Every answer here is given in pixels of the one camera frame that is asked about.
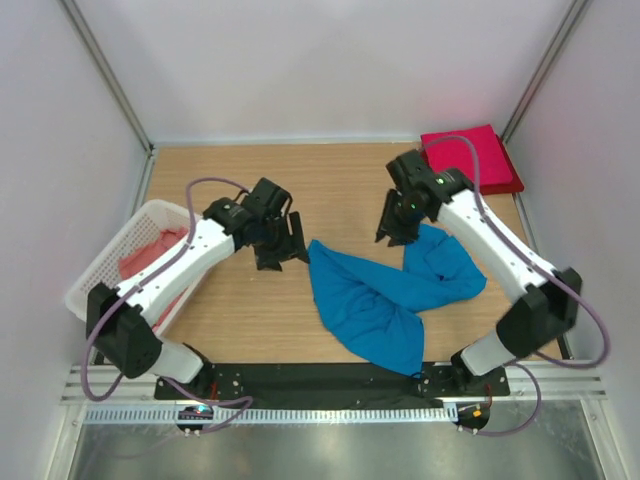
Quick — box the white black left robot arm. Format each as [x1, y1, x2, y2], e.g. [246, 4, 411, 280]
[86, 178, 309, 400]

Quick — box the pink t shirt in basket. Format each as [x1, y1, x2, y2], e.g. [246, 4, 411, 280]
[117, 224, 201, 331]

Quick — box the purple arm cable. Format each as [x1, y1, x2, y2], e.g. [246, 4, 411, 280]
[418, 134, 612, 436]
[79, 177, 255, 435]

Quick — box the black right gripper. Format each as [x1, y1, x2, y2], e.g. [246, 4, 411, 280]
[375, 191, 426, 250]

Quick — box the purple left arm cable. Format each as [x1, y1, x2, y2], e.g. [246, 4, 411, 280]
[79, 177, 255, 435]

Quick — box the blue t shirt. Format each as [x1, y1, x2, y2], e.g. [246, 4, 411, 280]
[309, 224, 487, 377]

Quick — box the white slotted cable duct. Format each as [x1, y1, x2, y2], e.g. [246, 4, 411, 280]
[84, 403, 458, 425]

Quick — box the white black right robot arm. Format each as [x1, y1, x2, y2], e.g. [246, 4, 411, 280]
[376, 150, 582, 396]

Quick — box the aluminium rail frame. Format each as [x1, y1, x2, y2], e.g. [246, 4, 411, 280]
[59, 361, 607, 405]

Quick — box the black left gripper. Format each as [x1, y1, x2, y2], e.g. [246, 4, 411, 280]
[255, 213, 310, 273]

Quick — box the folded dark red t shirt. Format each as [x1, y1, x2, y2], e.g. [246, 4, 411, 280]
[474, 134, 524, 196]

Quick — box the white perforated plastic basket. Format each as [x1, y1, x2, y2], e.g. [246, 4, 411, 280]
[65, 199, 189, 321]

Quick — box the folded magenta t shirt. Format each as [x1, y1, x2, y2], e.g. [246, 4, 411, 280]
[420, 124, 498, 180]

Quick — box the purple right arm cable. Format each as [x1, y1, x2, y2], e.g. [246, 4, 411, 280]
[418, 134, 612, 436]

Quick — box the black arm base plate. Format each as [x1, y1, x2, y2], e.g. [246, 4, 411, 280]
[182, 362, 510, 400]

